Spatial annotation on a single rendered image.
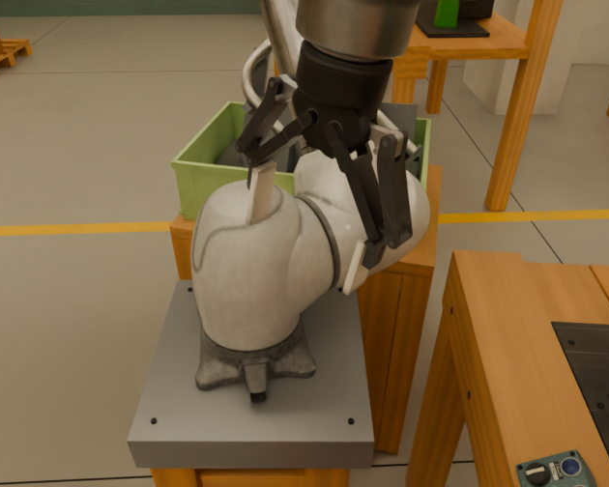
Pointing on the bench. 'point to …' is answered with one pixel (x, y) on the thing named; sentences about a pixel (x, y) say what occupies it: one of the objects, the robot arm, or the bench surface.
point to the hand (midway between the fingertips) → (304, 243)
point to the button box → (559, 472)
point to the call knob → (536, 472)
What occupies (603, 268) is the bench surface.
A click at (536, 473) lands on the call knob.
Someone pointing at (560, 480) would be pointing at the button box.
